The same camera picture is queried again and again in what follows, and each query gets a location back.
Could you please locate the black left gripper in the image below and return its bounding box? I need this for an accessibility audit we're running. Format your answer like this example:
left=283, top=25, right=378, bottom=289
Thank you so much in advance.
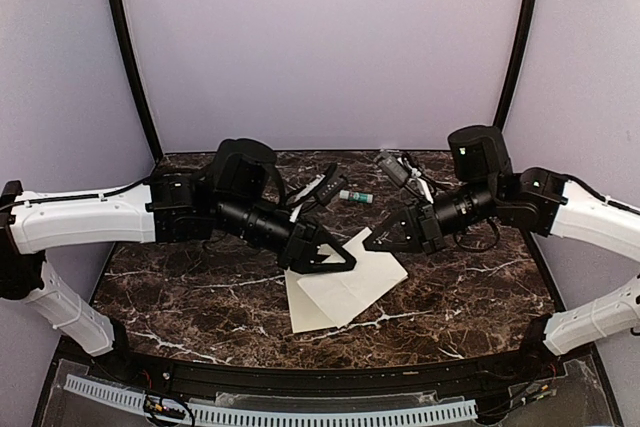
left=217, top=193, right=358, bottom=275

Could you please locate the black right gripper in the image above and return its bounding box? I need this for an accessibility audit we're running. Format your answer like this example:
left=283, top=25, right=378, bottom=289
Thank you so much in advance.
left=362, top=177, right=499, bottom=255

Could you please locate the white spare paper sheet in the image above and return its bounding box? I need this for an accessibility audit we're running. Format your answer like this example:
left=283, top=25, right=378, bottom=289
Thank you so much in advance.
left=296, top=227, right=409, bottom=328

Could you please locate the beige paper envelope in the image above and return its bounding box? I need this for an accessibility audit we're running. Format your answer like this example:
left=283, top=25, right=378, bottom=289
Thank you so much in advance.
left=285, top=270, right=362, bottom=333

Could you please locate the green white glue stick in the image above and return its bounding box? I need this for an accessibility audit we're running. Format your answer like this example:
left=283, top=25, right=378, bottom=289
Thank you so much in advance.
left=339, top=190, right=374, bottom=204

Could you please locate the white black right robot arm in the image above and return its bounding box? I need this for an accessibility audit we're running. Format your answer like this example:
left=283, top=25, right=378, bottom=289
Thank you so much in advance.
left=363, top=125, right=639, bottom=381

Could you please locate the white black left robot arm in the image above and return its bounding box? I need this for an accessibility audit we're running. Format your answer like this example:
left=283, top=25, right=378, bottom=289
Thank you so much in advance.
left=1, top=139, right=356, bottom=383

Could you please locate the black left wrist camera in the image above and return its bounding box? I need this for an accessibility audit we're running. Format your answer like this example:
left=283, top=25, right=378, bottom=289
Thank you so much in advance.
left=291, top=163, right=347, bottom=207

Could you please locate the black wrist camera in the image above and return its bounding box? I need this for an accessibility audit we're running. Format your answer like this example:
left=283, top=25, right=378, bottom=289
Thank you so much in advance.
left=374, top=150, right=433, bottom=202
left=291, top=163, right=347, bottom=207

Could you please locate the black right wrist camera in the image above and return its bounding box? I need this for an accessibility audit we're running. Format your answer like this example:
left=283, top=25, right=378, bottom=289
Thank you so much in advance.
left=374, top=150, right=433, bottom=202

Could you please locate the white slotted cable duct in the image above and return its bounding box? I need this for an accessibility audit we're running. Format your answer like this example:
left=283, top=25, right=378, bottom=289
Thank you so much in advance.
left=63, top=374, right=478, bottom=427

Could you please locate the black front table rail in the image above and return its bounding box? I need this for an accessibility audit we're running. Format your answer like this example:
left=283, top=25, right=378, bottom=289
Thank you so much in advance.
left=132, top=351, right=565, bottom=398

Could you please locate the black right frame post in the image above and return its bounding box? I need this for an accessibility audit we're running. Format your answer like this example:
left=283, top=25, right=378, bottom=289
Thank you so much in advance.
left=492, top=0, right=536, bottom=133

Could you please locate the black frame post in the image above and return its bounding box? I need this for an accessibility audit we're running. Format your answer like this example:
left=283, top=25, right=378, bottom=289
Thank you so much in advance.
left=492, top=0, right=536, bottom=133
left=108, top=0, right=164, bottom=163

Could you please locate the black left frame post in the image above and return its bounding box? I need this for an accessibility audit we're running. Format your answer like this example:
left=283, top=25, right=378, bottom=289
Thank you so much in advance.
left=108, top=0, right=164, bottom=163

